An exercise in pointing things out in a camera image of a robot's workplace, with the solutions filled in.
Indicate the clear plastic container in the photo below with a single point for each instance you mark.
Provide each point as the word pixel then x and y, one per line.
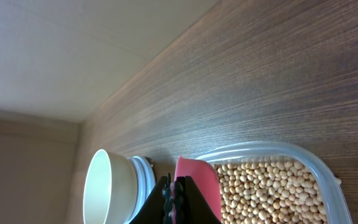
pixel 275 151

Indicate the white bowl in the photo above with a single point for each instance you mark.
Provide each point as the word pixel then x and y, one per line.
pixel 110 190

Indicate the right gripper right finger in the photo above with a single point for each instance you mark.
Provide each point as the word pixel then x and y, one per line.
pixel 192 207

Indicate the pink plastic scoop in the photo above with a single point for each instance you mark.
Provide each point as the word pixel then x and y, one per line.
pixel 204 177

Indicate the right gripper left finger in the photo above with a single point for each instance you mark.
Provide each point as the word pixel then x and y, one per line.
pixel 157 207

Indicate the white digital kitchen scale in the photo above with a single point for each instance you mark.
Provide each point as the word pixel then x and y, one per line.
pixel 145 182

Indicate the soybeans in container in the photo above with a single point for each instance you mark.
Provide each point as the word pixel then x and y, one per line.
pixel 269 192

